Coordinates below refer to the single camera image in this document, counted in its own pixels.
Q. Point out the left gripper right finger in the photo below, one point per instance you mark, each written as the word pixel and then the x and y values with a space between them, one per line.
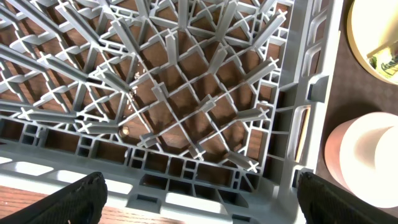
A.
pixel 323 202

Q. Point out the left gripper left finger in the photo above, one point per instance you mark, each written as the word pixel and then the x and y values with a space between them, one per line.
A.
pixel 79 202

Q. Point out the pink white bowl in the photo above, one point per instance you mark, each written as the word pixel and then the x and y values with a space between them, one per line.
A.
pixel 361 155

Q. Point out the green snack wrapper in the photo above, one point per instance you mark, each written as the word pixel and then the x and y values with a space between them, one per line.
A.
pixel 384 61

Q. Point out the grey dishwasher rack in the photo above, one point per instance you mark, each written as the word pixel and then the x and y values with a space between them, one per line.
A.
pixel 190 109

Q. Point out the left wooden chopstick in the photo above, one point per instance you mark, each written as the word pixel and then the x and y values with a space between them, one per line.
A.
pixel 303 134

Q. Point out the brown serving tray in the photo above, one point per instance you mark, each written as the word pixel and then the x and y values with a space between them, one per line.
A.
pixel 354 92

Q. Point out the yellow plate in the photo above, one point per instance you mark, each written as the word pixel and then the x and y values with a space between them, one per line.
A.
pixel 371 25

